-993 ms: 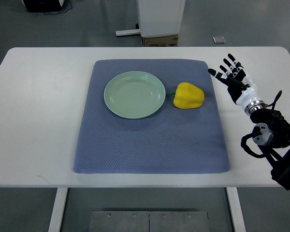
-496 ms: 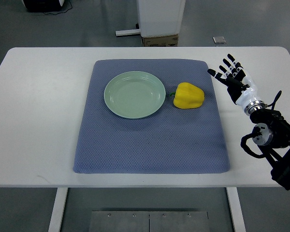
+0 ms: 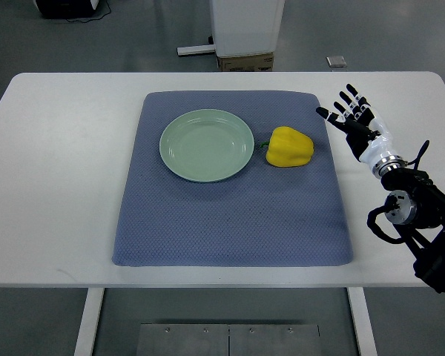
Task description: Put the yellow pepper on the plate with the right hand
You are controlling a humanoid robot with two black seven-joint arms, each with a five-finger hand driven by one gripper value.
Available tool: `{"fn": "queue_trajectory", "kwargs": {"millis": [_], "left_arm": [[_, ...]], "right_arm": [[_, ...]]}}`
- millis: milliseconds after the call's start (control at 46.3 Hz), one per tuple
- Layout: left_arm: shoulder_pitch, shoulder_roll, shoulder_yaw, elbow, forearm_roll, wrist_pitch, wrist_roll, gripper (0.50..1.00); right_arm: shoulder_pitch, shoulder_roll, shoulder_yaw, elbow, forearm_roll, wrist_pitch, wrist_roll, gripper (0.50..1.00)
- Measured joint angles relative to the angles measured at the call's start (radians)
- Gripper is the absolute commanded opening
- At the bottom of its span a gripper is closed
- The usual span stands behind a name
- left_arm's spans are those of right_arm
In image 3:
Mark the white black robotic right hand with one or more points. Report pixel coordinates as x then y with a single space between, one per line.
366 132

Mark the yellow bell pepper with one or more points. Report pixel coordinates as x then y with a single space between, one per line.
288 148

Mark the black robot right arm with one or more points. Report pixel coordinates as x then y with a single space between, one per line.
413 214

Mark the small grey floor plate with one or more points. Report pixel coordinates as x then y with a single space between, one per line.
337 61

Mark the light green plate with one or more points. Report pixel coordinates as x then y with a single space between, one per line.
206 145

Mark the brown cardboard box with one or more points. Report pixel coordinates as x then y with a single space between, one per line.
253 63

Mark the blue textured mat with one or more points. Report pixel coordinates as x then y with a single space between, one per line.
261 217

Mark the white floor base bar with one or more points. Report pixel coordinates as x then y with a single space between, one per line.
196 50

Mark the white right table leg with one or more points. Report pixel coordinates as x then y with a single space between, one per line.
361 322

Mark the white table leg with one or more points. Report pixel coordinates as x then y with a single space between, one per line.
361 322
89 323

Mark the black white device on floor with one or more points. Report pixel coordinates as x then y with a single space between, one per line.
66 9

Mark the white left table leg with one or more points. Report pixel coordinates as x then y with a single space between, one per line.
89 323

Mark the white pedestal cabinet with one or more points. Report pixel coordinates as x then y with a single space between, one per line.
245 27

